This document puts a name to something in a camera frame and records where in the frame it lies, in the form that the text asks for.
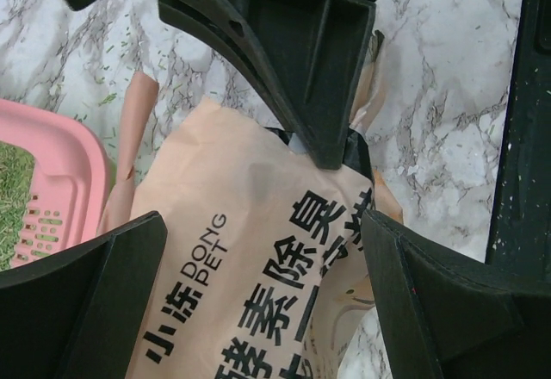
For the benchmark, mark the beige cat litter bag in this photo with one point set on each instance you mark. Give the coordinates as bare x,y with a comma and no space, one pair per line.
263,273

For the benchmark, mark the pink green litter box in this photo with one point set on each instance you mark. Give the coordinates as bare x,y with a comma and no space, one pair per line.
70,182

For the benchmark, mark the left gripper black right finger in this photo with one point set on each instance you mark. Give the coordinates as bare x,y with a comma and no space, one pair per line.
445,315

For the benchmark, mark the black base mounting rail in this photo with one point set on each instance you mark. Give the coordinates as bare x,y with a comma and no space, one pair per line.
519,236

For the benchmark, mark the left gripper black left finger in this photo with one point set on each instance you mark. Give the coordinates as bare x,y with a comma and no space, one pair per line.
77,313

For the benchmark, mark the green litter granules pile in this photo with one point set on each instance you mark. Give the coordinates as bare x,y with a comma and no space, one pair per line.
16,172

